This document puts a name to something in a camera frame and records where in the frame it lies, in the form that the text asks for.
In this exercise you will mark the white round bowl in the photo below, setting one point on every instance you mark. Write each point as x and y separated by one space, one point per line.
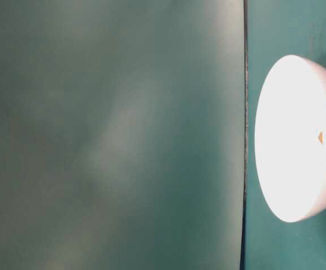
290 160

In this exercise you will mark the small red block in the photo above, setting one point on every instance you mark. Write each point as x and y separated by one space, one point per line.
321 137

